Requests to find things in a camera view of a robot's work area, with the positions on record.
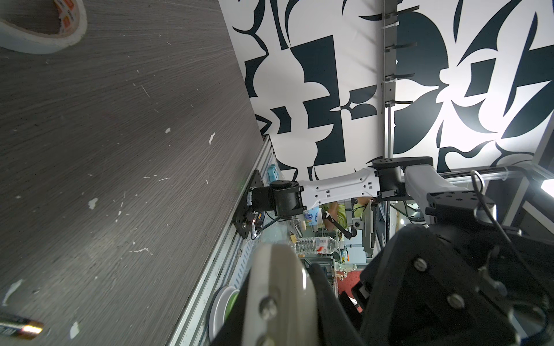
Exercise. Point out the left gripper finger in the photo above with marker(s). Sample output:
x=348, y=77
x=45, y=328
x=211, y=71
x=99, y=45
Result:
x=339, y=321

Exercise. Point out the AAA battery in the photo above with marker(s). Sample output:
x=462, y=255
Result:
x=19, y=327

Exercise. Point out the small electronics board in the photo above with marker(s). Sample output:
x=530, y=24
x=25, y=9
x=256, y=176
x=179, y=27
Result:
x=257, y=225

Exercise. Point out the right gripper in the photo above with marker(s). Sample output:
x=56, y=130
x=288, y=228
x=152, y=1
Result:
x=459, y=281

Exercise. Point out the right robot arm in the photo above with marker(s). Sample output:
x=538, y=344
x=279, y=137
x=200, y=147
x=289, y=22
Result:
x=386, y=180

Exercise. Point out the blue owl number tag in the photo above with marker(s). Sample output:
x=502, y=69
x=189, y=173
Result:
x=273, y=173

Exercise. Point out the person in green shirt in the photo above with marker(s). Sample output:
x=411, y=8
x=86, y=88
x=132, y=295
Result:
x=339, y=213

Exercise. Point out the blue tissue pack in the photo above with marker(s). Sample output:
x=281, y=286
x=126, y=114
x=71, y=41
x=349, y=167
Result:
x=313, y=217

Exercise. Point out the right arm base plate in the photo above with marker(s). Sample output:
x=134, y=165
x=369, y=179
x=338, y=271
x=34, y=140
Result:
x=243, y=216

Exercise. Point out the green push button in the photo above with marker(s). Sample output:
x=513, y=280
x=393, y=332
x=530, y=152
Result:
x=221, y=307

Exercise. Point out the plastic water bottle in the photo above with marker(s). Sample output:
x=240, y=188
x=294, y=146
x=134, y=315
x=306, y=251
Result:
x=318, y=246

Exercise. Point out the beige masking tape roll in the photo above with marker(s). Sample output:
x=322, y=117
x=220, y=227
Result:
x=42, y=27

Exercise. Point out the black wall hook rail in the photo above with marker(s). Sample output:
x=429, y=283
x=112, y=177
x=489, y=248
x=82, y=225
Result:
x=390, y=76

